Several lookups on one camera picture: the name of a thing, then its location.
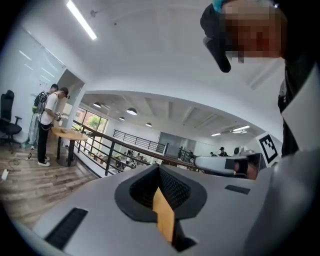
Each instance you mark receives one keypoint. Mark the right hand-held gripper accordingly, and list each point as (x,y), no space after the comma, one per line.
(268,148)

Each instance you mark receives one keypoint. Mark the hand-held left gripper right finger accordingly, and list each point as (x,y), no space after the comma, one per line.
(220,215)

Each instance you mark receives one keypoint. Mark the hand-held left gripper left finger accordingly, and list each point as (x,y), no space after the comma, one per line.
(100,217)

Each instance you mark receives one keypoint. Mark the person's right hand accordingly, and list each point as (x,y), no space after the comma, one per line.
(252,171)

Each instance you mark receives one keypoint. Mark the ceiling panel light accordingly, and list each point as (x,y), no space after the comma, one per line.
(241,128)
(216,134)

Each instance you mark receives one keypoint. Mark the black metal railing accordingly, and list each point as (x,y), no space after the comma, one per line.
(113,147)
(140,143)

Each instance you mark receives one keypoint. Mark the round pendant lamp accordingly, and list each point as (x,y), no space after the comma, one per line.
(97,105)
(148,124)
(131,111)
(121,118)

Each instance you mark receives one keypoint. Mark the person's black hoodie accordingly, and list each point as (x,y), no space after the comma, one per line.
(288,145)

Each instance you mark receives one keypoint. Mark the large window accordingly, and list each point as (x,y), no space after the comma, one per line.
(93,121)

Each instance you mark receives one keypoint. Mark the white power adapter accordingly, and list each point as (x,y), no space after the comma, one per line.
(5,175)

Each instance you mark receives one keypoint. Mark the black office chair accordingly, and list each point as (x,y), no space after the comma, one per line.
(8,117)

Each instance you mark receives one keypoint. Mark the person's face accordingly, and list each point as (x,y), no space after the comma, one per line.
(250,30)

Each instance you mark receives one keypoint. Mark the long ceiling light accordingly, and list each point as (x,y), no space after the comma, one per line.
(81,20)

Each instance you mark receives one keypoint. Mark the round wooden pedestal table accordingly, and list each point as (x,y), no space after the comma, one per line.
(72,136)

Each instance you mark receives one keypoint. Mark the black head camera mount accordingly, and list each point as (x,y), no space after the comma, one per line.
(215,42)

